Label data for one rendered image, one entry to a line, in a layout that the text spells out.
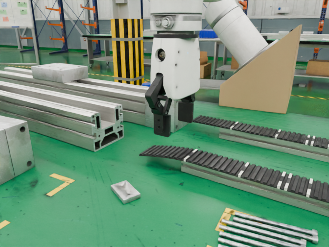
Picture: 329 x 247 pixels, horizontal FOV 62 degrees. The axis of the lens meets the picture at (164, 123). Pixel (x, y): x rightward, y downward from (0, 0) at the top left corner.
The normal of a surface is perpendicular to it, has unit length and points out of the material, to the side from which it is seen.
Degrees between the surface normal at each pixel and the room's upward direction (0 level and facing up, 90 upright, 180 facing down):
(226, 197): 0
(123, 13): 90
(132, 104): 90
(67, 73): 90
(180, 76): 89
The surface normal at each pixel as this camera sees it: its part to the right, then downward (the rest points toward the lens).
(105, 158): 0.00, -0.94
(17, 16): -0.14, 0.34
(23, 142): 0.90, 0.15
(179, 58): 0.77, 0.18
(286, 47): -0.44, 0.31
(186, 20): 0.33, 0.32
